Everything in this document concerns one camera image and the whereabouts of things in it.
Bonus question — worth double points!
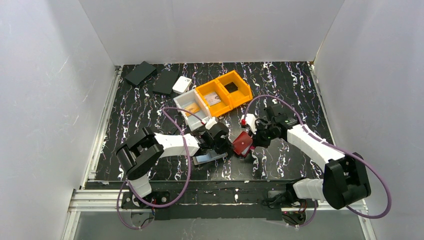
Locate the orange card in bin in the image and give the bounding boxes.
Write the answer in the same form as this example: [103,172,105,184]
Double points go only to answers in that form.
[184,102,201,114]

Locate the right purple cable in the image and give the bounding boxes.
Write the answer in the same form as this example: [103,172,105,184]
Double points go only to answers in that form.
[244,94,393,220]

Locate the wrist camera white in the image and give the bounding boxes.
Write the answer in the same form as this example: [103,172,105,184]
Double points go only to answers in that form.
[240,113,257,135]
[204,117,219,130]

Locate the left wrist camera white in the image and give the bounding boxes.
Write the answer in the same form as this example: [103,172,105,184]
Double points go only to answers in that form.
[204,117,219,130]

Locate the black flat box right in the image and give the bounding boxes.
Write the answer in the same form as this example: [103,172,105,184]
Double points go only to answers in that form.
[152,70,180,97]

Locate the black card in bin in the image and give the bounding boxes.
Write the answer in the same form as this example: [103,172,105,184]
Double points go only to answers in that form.
[224,82,239,94]

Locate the orange bin middle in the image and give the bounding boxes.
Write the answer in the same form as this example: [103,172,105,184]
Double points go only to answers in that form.
[195,80,233,117]

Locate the red leather card holder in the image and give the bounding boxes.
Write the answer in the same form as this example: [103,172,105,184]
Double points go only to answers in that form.
[232,131,255,158]

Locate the id card in bin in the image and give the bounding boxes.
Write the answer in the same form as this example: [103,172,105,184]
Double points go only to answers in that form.
[203,91,221,106]

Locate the aluminium rail frame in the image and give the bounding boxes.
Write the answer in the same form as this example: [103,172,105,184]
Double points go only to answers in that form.
[61,66,377,240]

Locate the grey card holder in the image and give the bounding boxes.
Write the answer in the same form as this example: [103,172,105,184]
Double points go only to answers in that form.
[192,150,228,166]

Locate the black flat box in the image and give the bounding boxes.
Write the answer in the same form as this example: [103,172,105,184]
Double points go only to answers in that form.
[124,61,156,87]
[152,70,180,97]

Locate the orange bin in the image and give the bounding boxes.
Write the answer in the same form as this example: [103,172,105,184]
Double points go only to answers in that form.
[195,80,233,117]
[216,70,253,108]

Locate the black flat box left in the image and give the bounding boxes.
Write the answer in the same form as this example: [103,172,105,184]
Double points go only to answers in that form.
[124,61,156,87]

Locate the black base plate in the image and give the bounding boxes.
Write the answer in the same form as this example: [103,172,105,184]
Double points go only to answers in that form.
[118,180,315,223]

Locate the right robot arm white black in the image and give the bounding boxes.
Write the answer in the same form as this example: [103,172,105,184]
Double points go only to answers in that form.
[244,104,372,210]

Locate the white small box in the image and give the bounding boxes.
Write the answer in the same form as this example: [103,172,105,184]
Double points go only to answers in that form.
[172,76,193,95]

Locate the white plastic bin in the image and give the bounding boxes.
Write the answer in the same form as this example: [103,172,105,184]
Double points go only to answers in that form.
[173,89,212,131]

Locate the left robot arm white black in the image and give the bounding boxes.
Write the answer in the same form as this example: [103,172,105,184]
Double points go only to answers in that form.
[115,122,234,198]

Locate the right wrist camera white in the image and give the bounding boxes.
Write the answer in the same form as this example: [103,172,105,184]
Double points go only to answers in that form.
[240,113,257,135]

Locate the orange bin right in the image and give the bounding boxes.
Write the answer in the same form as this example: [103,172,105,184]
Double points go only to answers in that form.
[216,70,253,108]

